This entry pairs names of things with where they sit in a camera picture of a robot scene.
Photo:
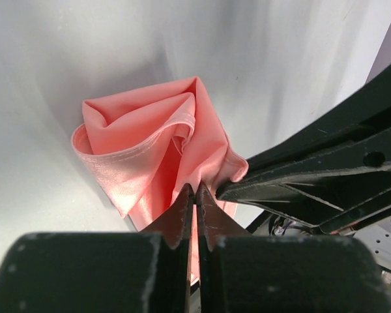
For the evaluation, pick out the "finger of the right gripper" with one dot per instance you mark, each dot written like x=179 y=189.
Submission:
x=332 y=175

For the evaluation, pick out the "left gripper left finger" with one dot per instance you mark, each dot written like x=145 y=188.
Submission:
x=146 y=271

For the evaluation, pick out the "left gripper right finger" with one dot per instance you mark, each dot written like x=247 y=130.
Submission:
x=240 y=272

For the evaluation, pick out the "pink satin napkin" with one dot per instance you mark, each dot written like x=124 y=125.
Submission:
x=142 y=146

